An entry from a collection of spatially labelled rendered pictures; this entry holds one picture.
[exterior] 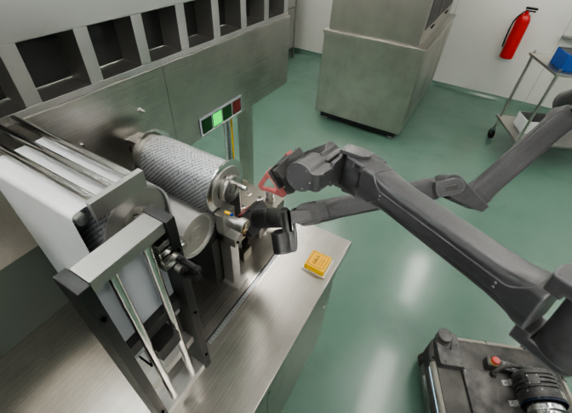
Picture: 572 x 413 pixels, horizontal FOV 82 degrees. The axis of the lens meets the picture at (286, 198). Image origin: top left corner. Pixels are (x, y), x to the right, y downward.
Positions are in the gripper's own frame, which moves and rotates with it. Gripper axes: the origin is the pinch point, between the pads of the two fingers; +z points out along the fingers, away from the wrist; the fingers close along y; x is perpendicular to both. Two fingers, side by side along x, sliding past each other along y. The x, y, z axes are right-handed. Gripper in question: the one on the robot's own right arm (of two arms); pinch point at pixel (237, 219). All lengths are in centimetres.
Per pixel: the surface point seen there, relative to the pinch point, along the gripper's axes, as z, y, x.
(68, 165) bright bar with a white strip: -14, -34, 37
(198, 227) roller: -8.2, -17.2, 10.1
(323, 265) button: -16.0, 8.9, -26.2
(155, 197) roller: -15.8, -25.7, 24.5
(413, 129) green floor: 43, 300, -100
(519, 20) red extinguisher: -56, 428, -49
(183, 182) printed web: -4.8, -12.0, 20.5
